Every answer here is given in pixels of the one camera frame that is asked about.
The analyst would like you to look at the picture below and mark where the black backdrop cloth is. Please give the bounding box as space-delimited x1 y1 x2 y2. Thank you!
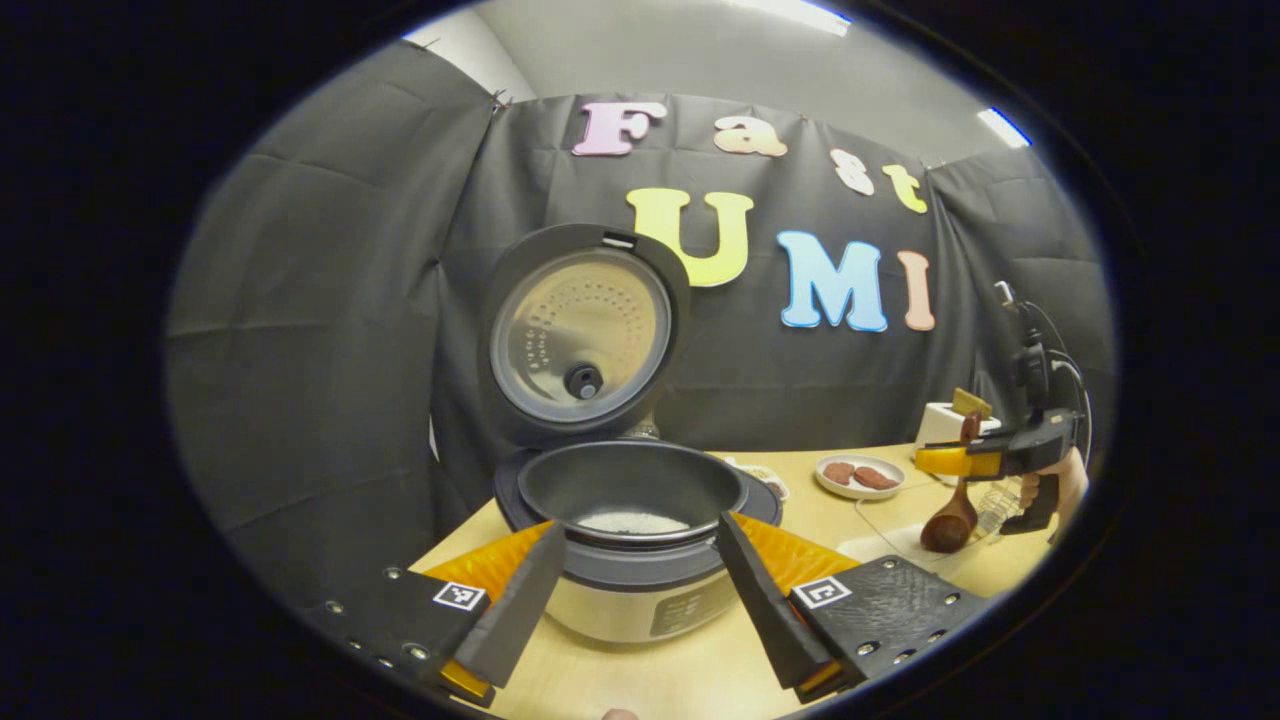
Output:
165 40 1116 611

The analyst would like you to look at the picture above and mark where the white toaster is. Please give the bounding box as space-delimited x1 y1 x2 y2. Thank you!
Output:
915 402 1003 487

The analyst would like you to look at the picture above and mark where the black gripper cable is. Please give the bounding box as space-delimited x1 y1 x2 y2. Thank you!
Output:
1022 300 1094 466

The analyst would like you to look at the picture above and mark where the large ceiling light panel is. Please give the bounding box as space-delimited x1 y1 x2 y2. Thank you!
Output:
740 0 853 37

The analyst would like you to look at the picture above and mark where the white round plate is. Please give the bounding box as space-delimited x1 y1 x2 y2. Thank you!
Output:
814 454 907 501

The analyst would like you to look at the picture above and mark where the brown wooden spoon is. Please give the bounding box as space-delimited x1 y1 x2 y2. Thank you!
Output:
920 410 983 554

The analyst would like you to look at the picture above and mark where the silver black rice cooker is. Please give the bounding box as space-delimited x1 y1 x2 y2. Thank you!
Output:
478 222 784 644

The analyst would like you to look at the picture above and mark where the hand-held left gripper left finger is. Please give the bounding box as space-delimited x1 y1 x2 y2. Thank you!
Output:
300 520 569 709

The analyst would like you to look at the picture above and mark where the clear glass chopstick holder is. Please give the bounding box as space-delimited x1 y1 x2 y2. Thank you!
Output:
975 480 1023 536

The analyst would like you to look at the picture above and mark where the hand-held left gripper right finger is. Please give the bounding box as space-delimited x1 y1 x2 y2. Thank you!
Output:
714 512 991 703

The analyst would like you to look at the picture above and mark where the small ceiling light panel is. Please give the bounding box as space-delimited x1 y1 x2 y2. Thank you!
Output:
978 108 1031 149

